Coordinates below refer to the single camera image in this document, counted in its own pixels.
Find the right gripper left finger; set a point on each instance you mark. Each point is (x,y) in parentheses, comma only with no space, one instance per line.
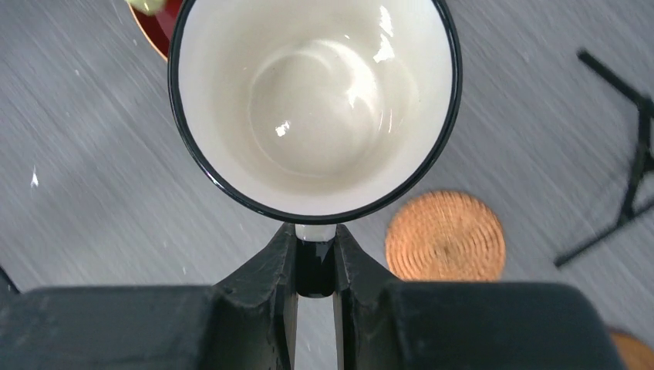
(246,321)

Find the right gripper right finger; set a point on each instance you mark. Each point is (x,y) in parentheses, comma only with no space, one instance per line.
(385,323)

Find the woven rattan coaster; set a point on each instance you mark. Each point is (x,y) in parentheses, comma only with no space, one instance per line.
(445,235)

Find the white cup brown rim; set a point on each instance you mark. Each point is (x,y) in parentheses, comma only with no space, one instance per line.
(314,113)

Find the wooden coaster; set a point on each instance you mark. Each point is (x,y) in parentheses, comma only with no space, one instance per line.
(635,354)

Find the red round tray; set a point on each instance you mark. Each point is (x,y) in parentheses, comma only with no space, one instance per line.
(158,28)

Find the yellow mug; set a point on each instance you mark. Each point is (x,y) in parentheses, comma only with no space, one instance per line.
(147,7)

